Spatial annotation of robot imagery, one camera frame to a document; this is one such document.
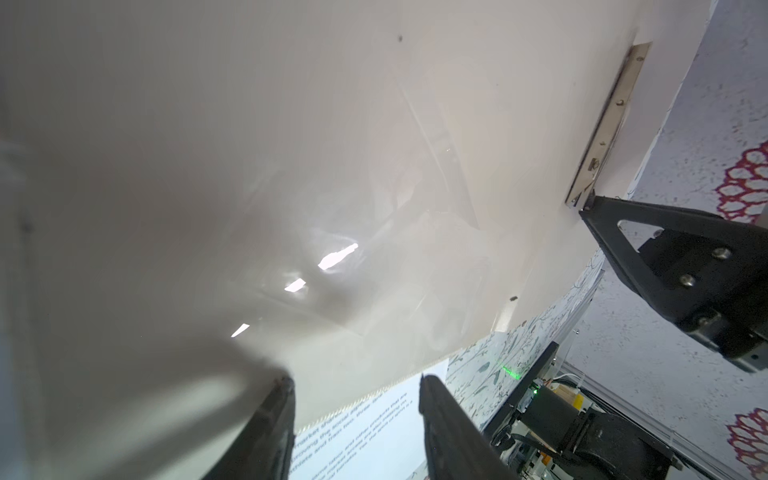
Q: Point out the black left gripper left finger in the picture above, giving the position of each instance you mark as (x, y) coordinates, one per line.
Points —
(263, 448)

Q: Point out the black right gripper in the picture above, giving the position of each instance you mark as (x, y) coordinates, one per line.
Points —
(702, 273)

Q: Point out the beige paper folder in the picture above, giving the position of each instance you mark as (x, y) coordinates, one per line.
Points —
(199, 195)

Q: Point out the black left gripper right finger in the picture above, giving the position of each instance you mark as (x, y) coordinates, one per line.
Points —
(455, 448)

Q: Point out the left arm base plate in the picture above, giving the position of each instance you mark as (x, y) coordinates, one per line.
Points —
(593, 442)

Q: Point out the white printed sheet near base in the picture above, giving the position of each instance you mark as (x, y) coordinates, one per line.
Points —
(381, 437)

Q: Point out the metal folder clip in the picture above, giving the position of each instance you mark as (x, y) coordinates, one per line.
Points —
(607, 128)

